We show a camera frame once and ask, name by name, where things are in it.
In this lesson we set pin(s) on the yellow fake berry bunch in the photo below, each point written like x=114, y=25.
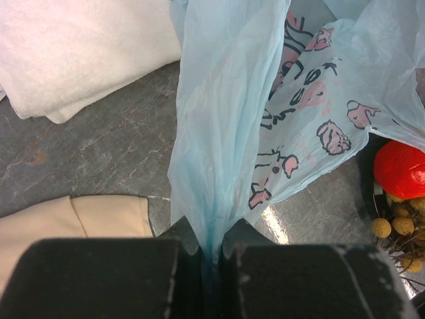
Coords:
x=399, y=230

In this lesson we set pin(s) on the white folded cloth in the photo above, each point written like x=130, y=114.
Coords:
x=57, y=57

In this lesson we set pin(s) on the red yellow fake peach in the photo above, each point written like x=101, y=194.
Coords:
x=399, y=170

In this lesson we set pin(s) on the dark rimmed beige plate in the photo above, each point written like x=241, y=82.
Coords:
x=368, y=199

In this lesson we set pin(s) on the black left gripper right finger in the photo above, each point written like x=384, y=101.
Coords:
x=262, y=279

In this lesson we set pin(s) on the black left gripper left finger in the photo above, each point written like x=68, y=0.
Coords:
x=108, y=278

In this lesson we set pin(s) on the beige crumpled cloth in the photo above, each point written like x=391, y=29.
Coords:
x=83, y=217

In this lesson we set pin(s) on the light blue plastic bag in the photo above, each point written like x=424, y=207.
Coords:
x=274, y=94

